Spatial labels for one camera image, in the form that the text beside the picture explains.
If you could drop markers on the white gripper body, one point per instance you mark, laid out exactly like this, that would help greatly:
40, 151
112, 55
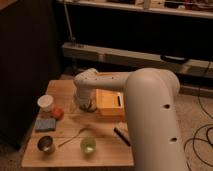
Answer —
83, 97

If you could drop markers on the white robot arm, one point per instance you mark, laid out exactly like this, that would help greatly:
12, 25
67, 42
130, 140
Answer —
150, 113

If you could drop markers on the white paper cup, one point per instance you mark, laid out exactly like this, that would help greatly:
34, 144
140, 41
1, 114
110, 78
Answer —
46, 102

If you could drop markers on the green plastic cup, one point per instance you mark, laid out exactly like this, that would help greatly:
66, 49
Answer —
88, 145

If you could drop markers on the metal cup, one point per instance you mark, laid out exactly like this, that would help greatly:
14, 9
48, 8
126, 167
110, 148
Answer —
46, 144

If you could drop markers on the yellow wooden tray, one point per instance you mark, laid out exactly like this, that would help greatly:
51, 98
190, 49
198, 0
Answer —
110, 103

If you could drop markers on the wooden spoon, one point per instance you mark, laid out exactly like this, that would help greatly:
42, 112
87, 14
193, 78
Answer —
79, 133

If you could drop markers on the orange round object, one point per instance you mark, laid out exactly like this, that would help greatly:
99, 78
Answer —
57, 113

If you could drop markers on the blue sponge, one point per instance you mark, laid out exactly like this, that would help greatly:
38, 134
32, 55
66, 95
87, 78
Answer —
43, 125

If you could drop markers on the metal vertical pole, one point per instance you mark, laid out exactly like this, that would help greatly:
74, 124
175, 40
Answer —
72, 38

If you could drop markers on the wooden shelf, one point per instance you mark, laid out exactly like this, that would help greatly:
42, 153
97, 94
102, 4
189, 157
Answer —
138, 8

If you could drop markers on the grey metal rail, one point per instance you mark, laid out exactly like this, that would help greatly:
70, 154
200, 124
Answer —
135, 59

